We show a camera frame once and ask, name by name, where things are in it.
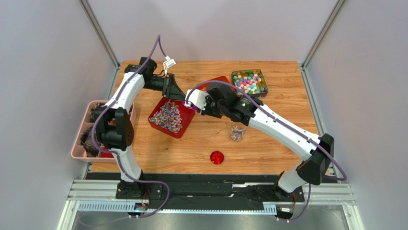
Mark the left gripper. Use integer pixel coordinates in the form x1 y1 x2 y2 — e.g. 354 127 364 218
143 73 186 102

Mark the purple plastic scoop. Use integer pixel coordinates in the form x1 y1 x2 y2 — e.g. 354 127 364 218
184 102 197 111

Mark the red tray of swirl lollipops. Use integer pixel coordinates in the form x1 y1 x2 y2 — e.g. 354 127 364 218
148 97 195 139

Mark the clear plastic jar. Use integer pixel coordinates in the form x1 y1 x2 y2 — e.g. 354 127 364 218
230 122 247 142

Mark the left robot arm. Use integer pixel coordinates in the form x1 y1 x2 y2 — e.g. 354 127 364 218
91 57 185 196

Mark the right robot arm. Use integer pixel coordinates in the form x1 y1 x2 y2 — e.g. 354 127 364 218
187 80 334 193

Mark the clear tray of colourful candies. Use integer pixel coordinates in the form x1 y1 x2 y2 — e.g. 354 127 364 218
231 69 268 99

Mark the orange tray of lollipops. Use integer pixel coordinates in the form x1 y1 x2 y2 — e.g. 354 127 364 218
197 75 238 96

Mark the red jar lid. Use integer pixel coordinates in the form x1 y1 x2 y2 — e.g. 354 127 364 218
210 151 225 165

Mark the pink organizer basket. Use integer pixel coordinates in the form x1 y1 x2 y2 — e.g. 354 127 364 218
70 100 138 163

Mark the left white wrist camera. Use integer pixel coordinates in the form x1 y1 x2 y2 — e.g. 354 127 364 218
163 56 176 71

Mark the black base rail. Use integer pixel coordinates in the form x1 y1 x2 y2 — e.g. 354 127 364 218
115 173 306 211

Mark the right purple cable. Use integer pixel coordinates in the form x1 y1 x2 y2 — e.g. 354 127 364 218
184 80 348 222

